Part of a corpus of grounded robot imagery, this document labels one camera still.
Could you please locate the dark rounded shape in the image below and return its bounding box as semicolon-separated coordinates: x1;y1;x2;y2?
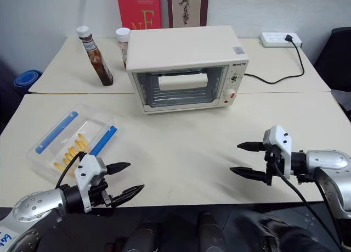
120;221;161;252
197;212;229;252
259;217;334;252

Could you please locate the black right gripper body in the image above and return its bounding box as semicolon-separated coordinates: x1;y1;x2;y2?
263;145;284;187

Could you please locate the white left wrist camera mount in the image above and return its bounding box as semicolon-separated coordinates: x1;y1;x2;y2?
73;153;108;214

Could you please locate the glass oven door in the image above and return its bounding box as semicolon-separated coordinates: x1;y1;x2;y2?
132;65;230;109

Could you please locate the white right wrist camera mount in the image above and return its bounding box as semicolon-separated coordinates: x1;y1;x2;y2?
262;125;294;180

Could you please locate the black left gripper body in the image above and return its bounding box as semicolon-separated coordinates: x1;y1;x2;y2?
87;177;114;209

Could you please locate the spice jar white cap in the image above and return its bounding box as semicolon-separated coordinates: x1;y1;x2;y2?
115;27;131;70

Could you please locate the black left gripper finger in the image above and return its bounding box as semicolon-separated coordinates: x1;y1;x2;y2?
106;161;132;177
110;184;145;208

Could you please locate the brown sauce bottle white cap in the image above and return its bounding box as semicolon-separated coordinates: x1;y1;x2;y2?
76;25;114;87

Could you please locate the black chair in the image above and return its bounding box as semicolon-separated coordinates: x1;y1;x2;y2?
313;26;351;92

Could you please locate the clear container with fries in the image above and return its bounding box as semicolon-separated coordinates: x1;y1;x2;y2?
26;102;124;184

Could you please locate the black power cable with plug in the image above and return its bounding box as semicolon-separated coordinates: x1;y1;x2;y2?
244;34;306;85

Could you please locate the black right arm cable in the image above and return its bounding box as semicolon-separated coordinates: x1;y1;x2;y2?
271;160;343;247

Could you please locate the white power strip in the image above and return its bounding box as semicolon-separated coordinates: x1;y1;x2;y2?
259;31;303;49

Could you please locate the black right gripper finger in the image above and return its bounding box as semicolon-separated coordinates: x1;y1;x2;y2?
236;141;267;154
229;166;268;183

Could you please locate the cream oven door handle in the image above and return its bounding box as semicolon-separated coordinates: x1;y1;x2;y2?
158;72;209;91

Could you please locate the cream toaster oven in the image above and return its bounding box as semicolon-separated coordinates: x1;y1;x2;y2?
125;25;250;115

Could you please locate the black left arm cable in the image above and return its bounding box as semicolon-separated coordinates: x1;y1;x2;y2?
55;151;86;190

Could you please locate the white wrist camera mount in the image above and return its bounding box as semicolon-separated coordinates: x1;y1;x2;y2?
73;153;108;214
262;125;294;180

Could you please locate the red furniture book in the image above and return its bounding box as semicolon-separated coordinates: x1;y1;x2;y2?
116;0;163;31

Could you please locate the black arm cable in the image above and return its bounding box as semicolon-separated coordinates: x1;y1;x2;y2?
271;160;343;247
55;151;86;190

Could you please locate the dark framed botanical picture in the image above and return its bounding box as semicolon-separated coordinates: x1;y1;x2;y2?
166;0;210;29

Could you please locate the blue container clip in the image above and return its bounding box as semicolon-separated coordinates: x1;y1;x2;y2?
89;125;118;157
35;111;79;154

